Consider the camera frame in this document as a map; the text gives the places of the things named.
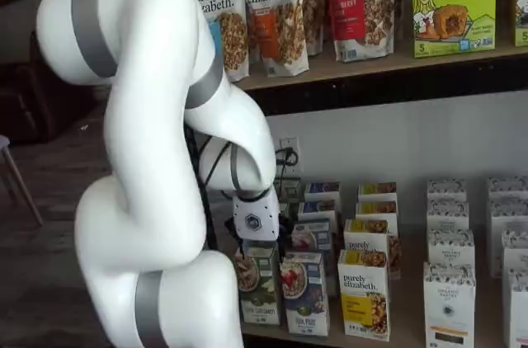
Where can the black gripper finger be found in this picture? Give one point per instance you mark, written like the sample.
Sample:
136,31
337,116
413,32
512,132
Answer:
241,253
281,249

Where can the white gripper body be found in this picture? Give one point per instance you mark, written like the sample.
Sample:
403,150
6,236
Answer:
255,220

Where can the blue and white oatmeal box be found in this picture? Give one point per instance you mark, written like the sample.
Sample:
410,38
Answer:
313,232
305,302

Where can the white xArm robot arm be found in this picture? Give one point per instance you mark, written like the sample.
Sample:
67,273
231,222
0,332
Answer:
144,117

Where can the blue white granola box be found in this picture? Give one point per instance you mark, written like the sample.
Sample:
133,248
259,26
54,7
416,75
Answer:
321,189
317,208

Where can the yellow white granola box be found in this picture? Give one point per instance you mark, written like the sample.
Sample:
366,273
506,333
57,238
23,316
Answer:
363,294
375,208
377,189
365,236

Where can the light wooden shelf board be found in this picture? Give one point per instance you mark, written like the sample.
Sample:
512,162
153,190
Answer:
396,64
408,302

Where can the white patterned-top box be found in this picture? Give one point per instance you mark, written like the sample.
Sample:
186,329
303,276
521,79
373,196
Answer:
446,189
517,253
449,302
507,187
507,220
449,247
519,311
447,216

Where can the black metal shelf rack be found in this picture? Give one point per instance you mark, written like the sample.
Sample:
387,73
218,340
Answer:
371,90

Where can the green Bobo's apple pie box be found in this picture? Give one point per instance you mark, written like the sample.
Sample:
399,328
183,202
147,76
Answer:
453,6

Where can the blue label granola bag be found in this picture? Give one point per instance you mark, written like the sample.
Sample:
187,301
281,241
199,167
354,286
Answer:
231,34

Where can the small white floor object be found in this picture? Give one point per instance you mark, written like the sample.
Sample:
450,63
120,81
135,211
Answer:
82,127

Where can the red label granola bag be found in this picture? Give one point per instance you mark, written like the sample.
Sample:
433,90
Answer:
354,6

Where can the dark brown armchair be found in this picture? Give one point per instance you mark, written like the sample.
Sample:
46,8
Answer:
33,109

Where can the grey chair wooden legs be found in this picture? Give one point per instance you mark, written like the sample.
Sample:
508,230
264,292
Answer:
3,144

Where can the white wall outlet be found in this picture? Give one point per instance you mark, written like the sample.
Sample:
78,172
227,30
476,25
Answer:
284,142

